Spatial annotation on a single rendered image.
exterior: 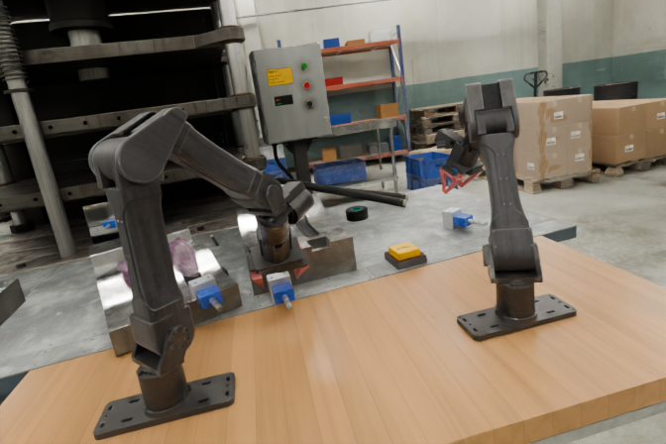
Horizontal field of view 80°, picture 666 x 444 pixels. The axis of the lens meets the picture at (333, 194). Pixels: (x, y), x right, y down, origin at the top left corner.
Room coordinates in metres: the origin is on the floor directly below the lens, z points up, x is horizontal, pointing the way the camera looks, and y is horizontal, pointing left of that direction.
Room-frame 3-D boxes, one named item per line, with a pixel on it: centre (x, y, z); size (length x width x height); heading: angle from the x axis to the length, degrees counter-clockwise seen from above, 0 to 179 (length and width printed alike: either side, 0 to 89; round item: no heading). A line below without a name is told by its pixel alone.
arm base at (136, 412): (0.54, 0.30, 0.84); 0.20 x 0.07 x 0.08; 100
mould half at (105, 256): (0.97, 0.48, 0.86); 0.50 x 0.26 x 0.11; 32
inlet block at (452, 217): (1.12, -0.38, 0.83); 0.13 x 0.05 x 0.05; 38
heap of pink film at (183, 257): (0.98, 0.47, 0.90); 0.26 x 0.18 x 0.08; 32
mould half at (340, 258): (1.15, 0.16, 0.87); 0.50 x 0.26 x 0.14; 15
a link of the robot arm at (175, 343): (0.55, 0.29, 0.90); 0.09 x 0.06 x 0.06; 51
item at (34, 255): (1.85, 0.96, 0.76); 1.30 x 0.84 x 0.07; 105
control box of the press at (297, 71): (1.88, 0.13, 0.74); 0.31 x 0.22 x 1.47; 105
